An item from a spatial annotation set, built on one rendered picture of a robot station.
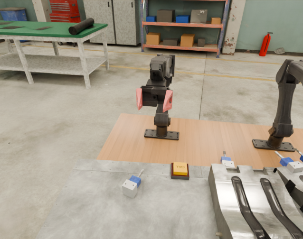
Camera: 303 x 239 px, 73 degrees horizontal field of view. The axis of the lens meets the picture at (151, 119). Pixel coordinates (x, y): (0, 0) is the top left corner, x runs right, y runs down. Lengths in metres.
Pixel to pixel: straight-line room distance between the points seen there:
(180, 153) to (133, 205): 0.37
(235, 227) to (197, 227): 0.16
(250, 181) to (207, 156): 0.27
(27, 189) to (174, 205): 1.59
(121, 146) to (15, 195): 1.32
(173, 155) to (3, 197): 1.63
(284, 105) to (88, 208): 1.00
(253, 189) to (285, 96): 0.50
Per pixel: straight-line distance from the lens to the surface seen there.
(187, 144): 1.13
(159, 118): 1.06
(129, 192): 0.87
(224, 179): 0.87
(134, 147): 1.10
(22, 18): 7.92
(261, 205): 0.85
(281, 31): 6.29
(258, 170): 0.99
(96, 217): 0.86
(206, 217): 0.86
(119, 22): 6.18
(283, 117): 1.17
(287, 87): 1.18
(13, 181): 2.35
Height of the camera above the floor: 1.52
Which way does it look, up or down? 33 degrees down
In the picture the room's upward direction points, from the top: straight up
